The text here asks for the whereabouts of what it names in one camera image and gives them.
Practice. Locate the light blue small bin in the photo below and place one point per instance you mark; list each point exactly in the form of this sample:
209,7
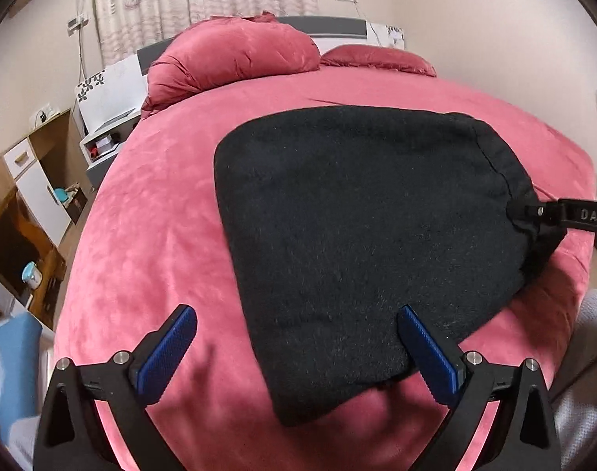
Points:
32,276

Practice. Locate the dark red pillow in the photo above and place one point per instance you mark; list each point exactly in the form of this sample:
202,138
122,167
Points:
378,58

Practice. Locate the wooden desk with cabinet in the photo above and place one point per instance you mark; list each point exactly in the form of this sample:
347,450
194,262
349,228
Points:
33,222

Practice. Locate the grey fabric chair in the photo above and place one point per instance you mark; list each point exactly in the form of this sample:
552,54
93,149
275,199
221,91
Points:
574,392

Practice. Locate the pink velvet bed cover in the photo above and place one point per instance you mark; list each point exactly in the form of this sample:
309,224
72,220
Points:
154,240

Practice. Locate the white and grey headboard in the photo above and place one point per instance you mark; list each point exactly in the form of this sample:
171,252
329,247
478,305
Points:
122,87

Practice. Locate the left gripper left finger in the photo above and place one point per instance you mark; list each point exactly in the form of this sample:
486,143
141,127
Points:
71,435

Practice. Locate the black wool garment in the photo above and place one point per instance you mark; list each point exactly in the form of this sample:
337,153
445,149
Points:
337,217

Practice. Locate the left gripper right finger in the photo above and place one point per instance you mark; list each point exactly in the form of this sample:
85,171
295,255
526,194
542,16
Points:
523,435

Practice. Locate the folded red duvet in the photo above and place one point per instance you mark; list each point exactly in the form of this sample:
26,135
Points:
226,49

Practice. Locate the white bedside table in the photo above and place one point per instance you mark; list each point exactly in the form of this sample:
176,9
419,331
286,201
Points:
101,148

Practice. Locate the blue floor mat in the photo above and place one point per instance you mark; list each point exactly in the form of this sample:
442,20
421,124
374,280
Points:
19,353

